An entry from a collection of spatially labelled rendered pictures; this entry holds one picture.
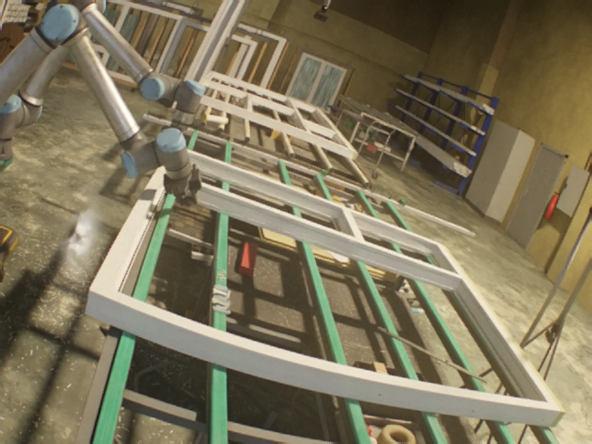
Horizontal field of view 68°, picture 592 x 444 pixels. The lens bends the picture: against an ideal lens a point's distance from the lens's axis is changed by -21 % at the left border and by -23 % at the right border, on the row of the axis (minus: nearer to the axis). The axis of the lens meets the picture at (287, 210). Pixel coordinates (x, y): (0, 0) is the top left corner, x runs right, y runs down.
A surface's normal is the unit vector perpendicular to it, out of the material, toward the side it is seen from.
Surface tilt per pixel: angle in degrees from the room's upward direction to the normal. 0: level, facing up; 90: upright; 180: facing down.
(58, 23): 84
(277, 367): 90
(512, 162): 90
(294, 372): 90
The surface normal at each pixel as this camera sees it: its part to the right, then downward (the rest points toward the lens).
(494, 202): 0.08, 0.33
